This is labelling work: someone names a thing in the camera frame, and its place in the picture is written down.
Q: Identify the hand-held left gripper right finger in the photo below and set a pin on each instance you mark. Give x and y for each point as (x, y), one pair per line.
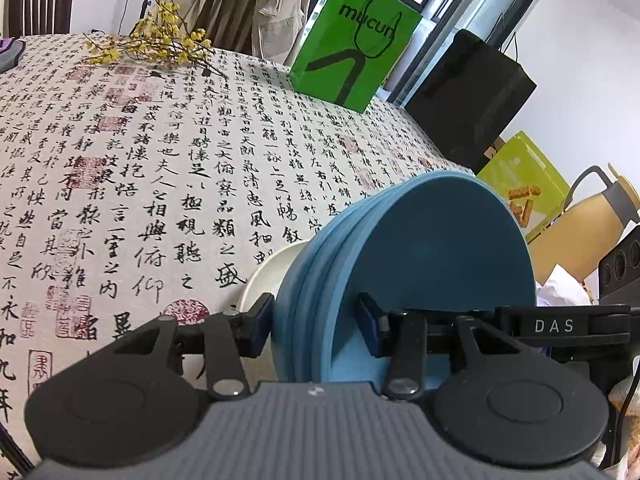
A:
(367, 325)

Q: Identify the blue bowl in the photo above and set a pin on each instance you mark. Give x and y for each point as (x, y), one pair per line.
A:
(440, 250)
(306, 320)
(286, 310)

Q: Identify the yellow thermos jug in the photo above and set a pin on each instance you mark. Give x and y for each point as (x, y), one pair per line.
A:
(585, 230)

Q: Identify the yellow-green snack box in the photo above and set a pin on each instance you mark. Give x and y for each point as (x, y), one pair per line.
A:
(520, 170)

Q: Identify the black paper bag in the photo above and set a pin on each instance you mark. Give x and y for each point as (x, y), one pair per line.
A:
(470, 105)

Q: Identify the cream plate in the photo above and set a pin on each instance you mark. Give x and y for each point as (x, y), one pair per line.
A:
(265, 275)

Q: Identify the beige jacket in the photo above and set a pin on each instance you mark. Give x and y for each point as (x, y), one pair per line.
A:
(280, 25)

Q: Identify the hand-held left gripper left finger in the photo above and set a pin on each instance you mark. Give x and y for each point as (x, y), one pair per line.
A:
(265, 327)

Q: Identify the grey pouch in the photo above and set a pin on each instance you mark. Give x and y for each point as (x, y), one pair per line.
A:
(10, 57)

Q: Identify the green paper bag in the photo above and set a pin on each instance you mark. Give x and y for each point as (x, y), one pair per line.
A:
(325, 45)

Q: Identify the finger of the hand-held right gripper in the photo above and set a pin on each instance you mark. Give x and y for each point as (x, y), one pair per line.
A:
(515, 321)

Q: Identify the yellow flower branch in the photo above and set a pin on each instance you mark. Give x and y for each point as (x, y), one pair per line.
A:
(160, 25)

